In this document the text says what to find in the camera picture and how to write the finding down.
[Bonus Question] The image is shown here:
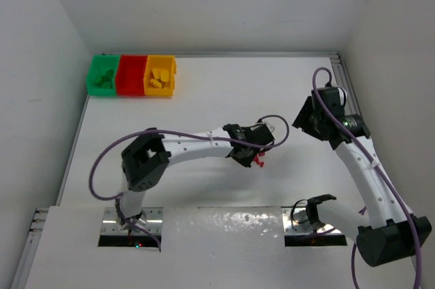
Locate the yellow butterfly round lego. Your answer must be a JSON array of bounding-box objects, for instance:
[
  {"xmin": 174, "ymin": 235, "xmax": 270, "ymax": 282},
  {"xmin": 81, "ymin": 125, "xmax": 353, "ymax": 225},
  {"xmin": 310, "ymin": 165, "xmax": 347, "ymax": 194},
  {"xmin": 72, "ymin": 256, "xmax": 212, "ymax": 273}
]
[{"xmin": 160, "ymin": 69, "xmax": 171, "ymax": 83}]

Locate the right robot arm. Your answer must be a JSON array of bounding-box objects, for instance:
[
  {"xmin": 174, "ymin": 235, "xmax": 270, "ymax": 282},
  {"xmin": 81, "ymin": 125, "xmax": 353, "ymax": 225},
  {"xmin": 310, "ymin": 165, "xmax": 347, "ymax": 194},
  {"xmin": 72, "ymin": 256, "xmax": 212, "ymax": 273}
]
[{"xmin": 293, "ymin": 86, "xmax": 432, "ymax": 267}]

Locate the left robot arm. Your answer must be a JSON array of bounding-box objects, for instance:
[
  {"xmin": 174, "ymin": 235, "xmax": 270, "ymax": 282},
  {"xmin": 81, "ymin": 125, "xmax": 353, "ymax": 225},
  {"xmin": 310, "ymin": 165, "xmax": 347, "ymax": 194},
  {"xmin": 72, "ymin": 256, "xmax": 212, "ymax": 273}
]
[{"xmin": 118, "ymin": 122, "xmax": 275, "ymax": 221}]

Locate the yellow plastic bin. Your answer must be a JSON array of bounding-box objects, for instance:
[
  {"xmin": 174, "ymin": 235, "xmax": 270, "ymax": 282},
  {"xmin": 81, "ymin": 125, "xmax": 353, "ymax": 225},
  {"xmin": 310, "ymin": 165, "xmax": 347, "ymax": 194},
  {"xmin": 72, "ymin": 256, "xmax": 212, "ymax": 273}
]
[{"xmin": 143, "ymin": 55, "xmax": 177, "ymax": 97}]

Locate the red plastic bin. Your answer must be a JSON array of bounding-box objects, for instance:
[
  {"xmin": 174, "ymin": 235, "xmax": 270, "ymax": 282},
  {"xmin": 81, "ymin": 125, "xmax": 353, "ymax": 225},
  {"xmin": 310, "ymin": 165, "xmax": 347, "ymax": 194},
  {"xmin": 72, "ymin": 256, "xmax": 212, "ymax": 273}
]
[{"xmin": 115, "ymin": 55, "xmax": 147, "ymax": 97}]

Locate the green plastic bin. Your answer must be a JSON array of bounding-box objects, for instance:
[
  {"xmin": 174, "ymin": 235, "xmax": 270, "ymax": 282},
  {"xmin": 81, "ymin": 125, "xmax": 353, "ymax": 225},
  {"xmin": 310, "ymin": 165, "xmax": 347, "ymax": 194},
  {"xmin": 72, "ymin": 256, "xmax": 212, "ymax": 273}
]
[{"xmin": 86, "ymin": 54, "xmax": 120, "ymax": 97}]

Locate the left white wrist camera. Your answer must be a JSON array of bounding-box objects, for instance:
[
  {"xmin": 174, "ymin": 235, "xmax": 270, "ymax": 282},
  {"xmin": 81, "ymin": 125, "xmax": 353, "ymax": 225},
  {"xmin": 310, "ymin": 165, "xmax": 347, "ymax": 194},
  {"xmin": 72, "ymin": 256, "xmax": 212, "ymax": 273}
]
[{"xmin": 251, "ymin": 120, "xmax": 275, "ymax": 136}]

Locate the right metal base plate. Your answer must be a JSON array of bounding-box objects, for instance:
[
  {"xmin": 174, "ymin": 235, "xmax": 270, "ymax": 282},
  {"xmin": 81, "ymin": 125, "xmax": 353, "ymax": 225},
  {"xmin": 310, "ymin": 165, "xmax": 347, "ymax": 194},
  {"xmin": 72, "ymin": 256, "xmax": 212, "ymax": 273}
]
[{"xmin": 281, "ymin": 205, "xmax": 342, "ymax": 236}]

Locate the metal base plate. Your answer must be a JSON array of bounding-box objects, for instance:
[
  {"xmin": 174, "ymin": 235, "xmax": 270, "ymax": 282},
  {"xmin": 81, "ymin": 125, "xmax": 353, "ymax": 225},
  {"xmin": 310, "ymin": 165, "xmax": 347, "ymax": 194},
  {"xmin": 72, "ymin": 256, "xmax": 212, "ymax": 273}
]
[
  {"xmin": 100, "ymin": 207, "xmax": 163, "ymax": 236},
  {"xmin": 281, "ymin": 205, "xmax": 342, "ymax": 236}
]

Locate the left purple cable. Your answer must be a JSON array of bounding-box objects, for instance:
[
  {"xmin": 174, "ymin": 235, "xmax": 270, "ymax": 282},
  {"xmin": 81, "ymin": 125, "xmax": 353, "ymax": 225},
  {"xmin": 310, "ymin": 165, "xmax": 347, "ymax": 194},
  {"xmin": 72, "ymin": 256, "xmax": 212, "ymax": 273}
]
[{"xmin": 88, "ymin": 114, "xmax": 290, "ymax": 251}]

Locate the purple cable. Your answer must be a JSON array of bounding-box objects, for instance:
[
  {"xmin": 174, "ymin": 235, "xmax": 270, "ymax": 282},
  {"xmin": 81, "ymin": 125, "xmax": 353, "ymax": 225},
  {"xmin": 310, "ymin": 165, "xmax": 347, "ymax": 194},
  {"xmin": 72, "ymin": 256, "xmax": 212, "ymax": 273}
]
[
  {"xmin": 312, "ymin": 67, "xmax": 424, "ymax": 289},
  {"xmin": 88, "ymin": 114, "xmax": 290, "ymax": 251}
]

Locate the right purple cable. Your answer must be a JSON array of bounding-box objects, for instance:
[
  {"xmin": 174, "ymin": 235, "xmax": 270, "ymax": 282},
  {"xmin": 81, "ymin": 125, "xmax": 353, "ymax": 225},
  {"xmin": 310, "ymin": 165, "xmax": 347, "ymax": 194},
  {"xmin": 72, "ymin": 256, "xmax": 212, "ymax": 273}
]
[{"xmin": 312, "ymin": 67, "xmax": 424, "ymax": 289}]

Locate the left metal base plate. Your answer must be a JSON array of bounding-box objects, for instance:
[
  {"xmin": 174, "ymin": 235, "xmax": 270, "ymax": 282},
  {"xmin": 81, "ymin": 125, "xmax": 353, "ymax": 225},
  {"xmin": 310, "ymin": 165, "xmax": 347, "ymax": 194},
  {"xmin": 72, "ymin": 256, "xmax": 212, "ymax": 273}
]
[{"xmin": 100, "ymin": 207, "xmax": 163, "ymax": 236}]

